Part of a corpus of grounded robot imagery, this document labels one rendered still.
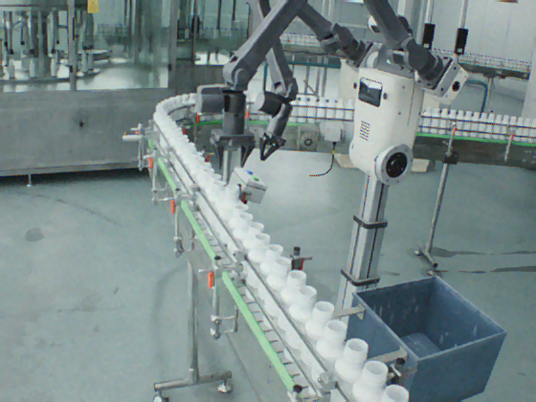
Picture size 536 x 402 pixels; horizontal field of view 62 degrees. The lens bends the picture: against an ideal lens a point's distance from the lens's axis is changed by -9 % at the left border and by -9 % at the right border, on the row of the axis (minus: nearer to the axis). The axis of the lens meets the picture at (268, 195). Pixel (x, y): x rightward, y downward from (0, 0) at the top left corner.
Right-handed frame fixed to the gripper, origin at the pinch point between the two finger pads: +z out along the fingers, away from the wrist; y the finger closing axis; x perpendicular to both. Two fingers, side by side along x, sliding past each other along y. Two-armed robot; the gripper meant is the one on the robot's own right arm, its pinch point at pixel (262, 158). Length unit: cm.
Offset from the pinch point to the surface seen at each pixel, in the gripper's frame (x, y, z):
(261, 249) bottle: -18, 53, 11
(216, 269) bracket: -25, 51, 20
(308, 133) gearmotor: 76, -108, -5
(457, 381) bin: 37, 81, 25
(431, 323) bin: 51, 54, 23
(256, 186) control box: -0.2, 3.8, 9.0
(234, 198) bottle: -18.1, 29.4, 8.1
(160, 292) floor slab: 24, -106, 117
